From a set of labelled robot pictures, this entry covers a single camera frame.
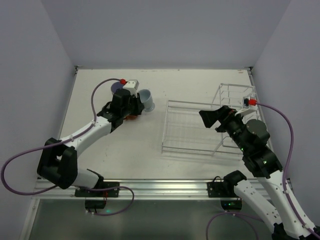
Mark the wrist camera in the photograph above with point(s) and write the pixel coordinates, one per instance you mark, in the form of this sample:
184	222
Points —
247	103
132	86

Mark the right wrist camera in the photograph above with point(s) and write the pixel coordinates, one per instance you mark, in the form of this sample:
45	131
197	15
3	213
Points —
247	103

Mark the white wire dish rack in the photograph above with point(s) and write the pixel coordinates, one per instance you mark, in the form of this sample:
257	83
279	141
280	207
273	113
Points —
185	132

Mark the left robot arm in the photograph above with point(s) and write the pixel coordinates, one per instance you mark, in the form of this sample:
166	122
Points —
59	159

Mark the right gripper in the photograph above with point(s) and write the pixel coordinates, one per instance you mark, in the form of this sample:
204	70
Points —
223	122

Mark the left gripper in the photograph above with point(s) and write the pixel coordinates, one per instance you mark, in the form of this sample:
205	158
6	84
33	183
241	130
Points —
136	105

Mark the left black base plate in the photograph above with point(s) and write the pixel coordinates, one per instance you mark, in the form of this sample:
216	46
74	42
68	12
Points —
104	189

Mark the orange ceramic mug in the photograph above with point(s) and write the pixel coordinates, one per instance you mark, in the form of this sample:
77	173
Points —
131	117

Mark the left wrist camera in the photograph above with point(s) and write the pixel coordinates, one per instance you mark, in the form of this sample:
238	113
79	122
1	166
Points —
132	86

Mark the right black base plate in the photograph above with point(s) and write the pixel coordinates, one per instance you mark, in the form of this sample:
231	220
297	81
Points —
218	188

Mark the lavender plastic cup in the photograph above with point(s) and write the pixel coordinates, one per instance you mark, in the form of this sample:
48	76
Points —
116	86

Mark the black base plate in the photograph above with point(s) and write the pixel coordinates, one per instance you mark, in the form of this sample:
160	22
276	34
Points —
218	188
104	189

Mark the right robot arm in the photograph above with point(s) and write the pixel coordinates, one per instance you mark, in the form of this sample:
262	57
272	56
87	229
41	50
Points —
282	213

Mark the aluminium mounting rail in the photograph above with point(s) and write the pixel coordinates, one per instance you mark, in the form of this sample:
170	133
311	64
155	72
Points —
148	189

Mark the grey mug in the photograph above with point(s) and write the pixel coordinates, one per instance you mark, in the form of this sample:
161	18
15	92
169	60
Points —
147	100

